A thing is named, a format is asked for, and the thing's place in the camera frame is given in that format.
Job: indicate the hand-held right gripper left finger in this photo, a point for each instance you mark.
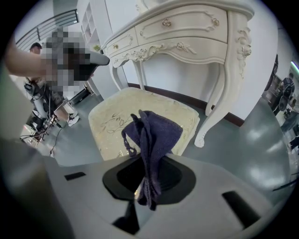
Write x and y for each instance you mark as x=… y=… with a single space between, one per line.
x=93 y=191

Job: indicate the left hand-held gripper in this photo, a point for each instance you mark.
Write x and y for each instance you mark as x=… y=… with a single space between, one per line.
x=65 y=58

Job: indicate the green plant in black pot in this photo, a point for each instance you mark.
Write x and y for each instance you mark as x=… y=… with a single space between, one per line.
x=97 y=48

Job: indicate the white wall shelf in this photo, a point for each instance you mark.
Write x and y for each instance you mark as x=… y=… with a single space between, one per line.
x=93 y=21

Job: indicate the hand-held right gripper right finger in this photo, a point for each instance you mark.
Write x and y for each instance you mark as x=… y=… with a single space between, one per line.
x=210 y=210

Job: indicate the cream upholstered stool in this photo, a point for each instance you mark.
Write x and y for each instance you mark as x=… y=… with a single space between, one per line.
x=109 y=130

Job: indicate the black metal railing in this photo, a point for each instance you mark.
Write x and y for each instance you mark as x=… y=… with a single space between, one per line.
x=58 y=18

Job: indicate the person's left forearm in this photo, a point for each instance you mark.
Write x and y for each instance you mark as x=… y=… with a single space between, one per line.
x=23 y=60

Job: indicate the gold drawer knob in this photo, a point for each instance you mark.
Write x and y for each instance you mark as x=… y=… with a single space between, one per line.
x=166 y=22
x=115 y=46

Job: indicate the white ornate dressing table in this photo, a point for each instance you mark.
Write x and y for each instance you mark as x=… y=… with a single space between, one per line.
x=187 y=28

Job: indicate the dark blue cloth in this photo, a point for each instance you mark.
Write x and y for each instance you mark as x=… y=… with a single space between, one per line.
x=154 y=140

